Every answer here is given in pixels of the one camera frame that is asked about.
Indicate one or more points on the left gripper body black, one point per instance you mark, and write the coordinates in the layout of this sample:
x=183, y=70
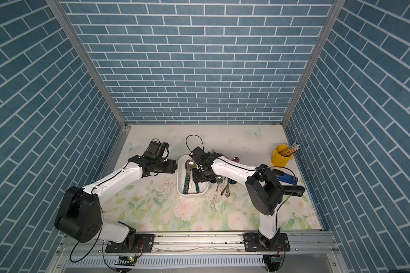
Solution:
x=163, y=166

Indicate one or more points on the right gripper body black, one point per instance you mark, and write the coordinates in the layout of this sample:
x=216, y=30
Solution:
x=199, y=176

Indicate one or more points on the gold spoon dark green handle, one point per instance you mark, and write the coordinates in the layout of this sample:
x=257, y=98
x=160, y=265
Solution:
x=189, y=166

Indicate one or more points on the white plastic storage box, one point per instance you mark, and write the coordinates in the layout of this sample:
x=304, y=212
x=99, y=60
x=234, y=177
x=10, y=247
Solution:
x=197, y=189

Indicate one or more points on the silver spoon green marbled handle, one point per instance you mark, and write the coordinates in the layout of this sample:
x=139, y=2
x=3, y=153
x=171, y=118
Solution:
x=186, y=186

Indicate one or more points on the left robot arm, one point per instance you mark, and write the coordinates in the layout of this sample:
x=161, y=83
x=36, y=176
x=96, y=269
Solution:
x=80, y=213

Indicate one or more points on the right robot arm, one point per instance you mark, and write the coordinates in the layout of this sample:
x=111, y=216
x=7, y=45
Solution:
x=265, y=192

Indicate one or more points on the long silver spoon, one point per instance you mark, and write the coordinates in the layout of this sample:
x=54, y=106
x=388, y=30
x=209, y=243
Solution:
x=219, y=181

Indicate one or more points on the small silver spoon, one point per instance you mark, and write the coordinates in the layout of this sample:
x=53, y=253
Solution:
x=226, y=189

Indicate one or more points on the floral table mat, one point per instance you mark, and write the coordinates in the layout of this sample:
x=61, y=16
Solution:
x=153, y=204

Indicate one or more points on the yellow cup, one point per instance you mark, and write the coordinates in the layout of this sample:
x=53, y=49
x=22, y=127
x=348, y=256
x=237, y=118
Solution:
x=279, y=160

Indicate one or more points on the blue stapler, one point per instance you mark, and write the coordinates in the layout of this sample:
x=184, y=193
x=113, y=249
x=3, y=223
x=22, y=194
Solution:
x=283, y=177

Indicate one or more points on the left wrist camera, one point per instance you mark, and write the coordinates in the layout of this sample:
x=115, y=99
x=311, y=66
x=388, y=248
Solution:
x=157, y=150

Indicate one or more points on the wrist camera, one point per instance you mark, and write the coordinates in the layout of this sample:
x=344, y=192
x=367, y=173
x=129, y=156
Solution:
x=157, y=150
x=197, y=154

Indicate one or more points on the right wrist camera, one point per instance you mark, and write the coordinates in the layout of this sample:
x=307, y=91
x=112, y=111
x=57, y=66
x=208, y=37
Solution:
x=197, y=154

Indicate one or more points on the aluminium front rail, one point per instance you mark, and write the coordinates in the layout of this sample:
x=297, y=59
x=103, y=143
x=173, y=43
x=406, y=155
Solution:
x=207, y=243

